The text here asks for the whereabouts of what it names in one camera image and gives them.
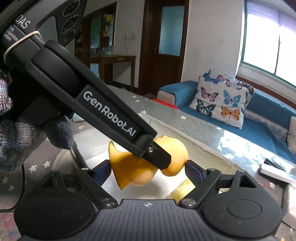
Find green framed window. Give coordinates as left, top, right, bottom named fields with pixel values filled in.
left=241, top=1, right=295, bottom=86

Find cardboard shoe box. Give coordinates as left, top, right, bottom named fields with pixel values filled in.
left=71, top=113, right=239, bottom=202

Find white remote control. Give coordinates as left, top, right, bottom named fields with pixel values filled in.
left=259, top=159, right=295, bottom=185

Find beige cushion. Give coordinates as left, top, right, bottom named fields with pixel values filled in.
left=287, top=116, right=296, bottom=154

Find wooden side table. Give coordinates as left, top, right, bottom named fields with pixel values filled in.
left=89, top=55, right=136, bottom=92

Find yellow plush duck in box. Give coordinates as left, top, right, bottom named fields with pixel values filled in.
left=168, top=178, right=195, bottom=203

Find gloved left hand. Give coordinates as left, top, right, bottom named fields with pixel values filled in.
left=0, top=70, right=73, bottom=173

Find white rubber band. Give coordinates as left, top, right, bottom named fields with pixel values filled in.
left=4, top=31, right=42, bottom=65

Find dark wooden door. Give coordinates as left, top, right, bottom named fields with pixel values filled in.
left=138, top=0, right=189, bottom=95

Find blue sofa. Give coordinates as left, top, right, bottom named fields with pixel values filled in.
left=158, top=79, right=295, bottom=163

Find butterfly print pillow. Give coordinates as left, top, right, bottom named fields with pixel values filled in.
left=189, top=69, right=255, bottom=130

